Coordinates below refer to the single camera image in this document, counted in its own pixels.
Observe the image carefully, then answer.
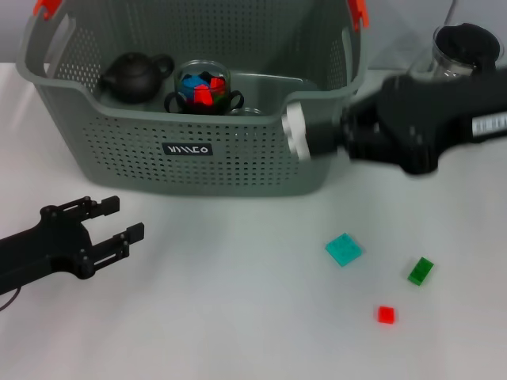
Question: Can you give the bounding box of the glass teacup black holder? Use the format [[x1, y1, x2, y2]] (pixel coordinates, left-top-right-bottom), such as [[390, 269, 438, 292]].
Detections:
[[227, 89, 245, 112], [228, 106, 265, 118], [164, 59, 233, 116]]

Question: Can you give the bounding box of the dark clay teapot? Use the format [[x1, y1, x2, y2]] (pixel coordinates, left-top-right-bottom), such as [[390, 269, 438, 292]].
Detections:
[[97, 50, 175, 105]]

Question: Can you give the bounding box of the white brick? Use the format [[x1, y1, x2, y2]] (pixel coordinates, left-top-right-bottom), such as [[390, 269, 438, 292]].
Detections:
[[281, 101, 313, 162]]

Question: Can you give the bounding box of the thin left gripper cable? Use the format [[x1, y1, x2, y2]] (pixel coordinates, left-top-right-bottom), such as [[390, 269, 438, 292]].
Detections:
[[0, 287, 21, 312]]

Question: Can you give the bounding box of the teal square plate brick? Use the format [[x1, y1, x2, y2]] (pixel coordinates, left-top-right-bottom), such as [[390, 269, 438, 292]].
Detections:
[[325, 233, 364, 268]]

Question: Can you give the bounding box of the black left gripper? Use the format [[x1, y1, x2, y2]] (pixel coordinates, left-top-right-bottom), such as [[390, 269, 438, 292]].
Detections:
[[0, 195, 146, 296]]

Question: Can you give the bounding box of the green thick brick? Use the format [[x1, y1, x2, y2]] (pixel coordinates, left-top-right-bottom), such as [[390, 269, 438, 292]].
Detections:
[[407, 256, 435, 286]]

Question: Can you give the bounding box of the grey perforated storage bin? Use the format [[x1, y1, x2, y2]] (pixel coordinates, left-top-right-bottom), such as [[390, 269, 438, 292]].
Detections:
[[15, 0, 372, 198]]

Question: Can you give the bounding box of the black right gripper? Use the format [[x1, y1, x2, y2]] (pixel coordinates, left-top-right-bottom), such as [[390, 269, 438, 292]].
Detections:
[[307, 69, 507, 175]]

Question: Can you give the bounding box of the glass carafe black handle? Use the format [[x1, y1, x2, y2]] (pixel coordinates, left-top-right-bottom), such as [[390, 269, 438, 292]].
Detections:
[[407, 22, 504, 80]]

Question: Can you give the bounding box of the blue square brick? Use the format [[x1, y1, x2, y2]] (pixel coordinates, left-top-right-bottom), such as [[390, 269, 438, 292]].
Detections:
[[181, 74, 211, 98]]

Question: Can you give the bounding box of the orange-red sloped brick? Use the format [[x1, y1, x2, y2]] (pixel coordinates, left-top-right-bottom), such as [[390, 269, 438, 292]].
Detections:
[[193, 85, 214, 107]]

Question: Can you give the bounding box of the thin grey background cable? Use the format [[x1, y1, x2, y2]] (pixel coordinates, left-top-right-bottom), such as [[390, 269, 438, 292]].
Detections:
[[442, 0, 459, 25]]

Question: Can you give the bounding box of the orange bin handle clip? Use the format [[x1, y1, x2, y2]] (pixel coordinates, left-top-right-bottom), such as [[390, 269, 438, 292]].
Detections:
[[348, 0, 370, 31], [32, 0, 64, 20]]

